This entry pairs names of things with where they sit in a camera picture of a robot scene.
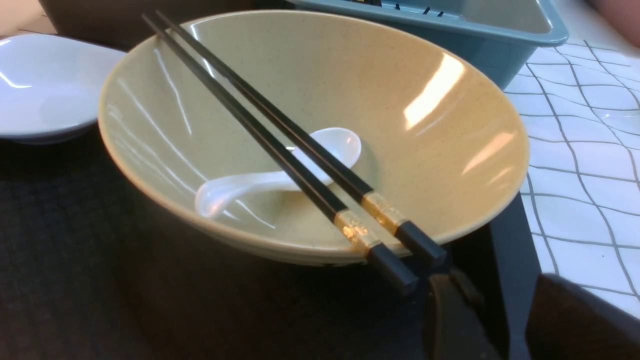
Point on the black textured serving tray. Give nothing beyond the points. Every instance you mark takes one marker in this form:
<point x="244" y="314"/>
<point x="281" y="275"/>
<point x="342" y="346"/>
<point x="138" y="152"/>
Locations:
<point x="91" y="269"/>

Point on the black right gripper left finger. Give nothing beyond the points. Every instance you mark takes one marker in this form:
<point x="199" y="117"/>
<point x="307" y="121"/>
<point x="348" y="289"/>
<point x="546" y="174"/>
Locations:
<point x="452" y="327"/>

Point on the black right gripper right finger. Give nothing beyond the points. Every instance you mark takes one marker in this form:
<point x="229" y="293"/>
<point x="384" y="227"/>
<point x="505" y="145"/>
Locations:
<point x="567" y="322"/>

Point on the beige noodle bowl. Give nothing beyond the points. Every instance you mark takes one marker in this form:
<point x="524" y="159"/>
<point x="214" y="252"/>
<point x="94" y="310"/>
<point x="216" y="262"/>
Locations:
<point x="440" y="141"/>

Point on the white ceramic soup spoon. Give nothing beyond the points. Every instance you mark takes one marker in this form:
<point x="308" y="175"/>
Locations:
<point x="214" y="196"/>

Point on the blue plastic chopstick bin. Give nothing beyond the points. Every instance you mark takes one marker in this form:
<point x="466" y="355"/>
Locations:
<point x="495" y="36"/>

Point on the white square sauce dish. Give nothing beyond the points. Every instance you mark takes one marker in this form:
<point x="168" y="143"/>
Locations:
<point x="50" y="87"/>

